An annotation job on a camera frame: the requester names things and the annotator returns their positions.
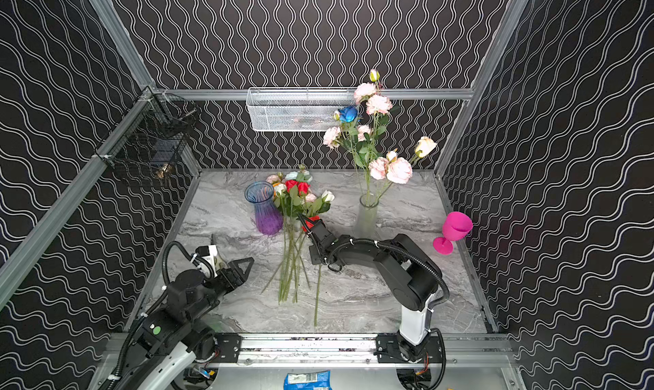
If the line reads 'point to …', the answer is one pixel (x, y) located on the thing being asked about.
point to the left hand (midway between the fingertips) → (252, 265)
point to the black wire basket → (150, 136)
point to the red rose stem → (318, 283)
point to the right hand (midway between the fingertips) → (320, 253)
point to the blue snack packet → (308, 381)
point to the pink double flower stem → (331, 137)
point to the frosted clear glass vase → (367, 223)
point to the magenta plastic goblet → (456, 226)
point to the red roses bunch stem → (294, 197)
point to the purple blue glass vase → (268, 219)
